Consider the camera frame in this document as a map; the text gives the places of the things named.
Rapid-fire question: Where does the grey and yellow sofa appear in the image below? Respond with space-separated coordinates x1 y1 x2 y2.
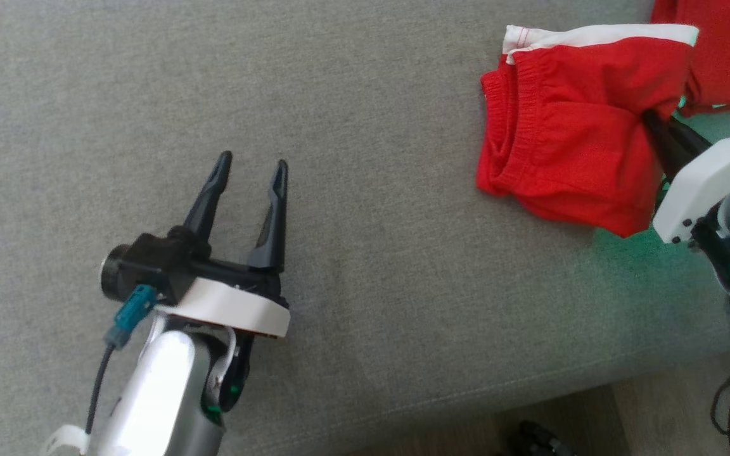
0 0 730 456

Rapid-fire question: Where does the white cable strap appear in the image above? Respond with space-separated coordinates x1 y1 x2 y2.
41 424 90 456

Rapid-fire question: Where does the black cable blue plug left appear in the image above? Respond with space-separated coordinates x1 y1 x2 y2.
85 285 158 438

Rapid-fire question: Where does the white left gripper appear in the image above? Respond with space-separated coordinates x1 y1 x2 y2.
155 150 291 339

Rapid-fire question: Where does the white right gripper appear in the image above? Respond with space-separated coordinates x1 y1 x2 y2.
641 110 730 245

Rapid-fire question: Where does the red shorts white stripe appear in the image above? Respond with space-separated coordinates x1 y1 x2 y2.
476 24 700 239

